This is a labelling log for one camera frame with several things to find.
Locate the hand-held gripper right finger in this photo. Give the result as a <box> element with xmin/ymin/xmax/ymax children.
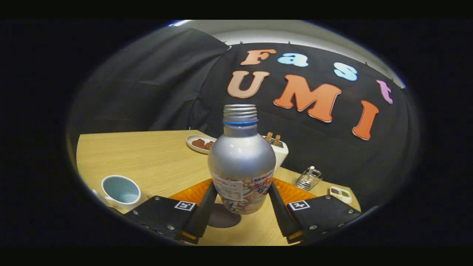
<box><xmin>269</xmin><ymin>178</ymin><xmax>363</xmax><ymax>243</ymax></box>

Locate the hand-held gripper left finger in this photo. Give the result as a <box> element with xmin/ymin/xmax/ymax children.
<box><xmin>124</xmin><ymin>179</ymin><xmax>218</xmax><ymax>244</ymax></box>

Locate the dark brown round coaster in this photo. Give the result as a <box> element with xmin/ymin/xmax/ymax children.
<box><xmin>208</xmin><ymin>203</ymin><xmax>241</xmax><ymax>228</ymax></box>

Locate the silver juice bottle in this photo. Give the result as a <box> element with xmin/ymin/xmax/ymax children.
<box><xmin>208</xmin><ymin>104</ymin><xmax>276</xmax><ymax>215</ymax></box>

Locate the white cup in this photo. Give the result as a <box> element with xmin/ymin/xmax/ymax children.
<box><xmin>92</xmin><ymin>175</ymin><xmax>142</xmax><ymax>211</ymax></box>

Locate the white toaster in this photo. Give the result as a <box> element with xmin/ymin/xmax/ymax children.
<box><xmin>263</xmin><ymin>137</ymin><xmax>289</xmax><ymax>174</ymax></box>

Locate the white divided dish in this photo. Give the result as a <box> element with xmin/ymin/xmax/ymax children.
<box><xmin>330</xmin><ymin>187</ymin><xmax>353</xmax><ymax>204</ymax></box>

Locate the round plate with red food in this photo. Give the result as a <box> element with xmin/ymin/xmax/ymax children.
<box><xmin>186</xmin><ymin>134</ymin><xmax>217</xmax><ymax>154</ymax></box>

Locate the wooden table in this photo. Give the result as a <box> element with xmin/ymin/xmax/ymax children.
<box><xmin>76</xmin><ymin>130</ymin><xmax>361</xmax><ymax>246</ymax></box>

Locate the black backdrop cloth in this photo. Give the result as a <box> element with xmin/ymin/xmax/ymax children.
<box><xmin>67</xmin><ymin>26</ymin><xmax>420</xmax><ymax>215</ymax></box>

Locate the metal wire basket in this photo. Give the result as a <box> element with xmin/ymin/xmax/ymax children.
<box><xmin>295</xmin><ymin>166</ymin><xmax>323</xmax><ymax>191</ymax></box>

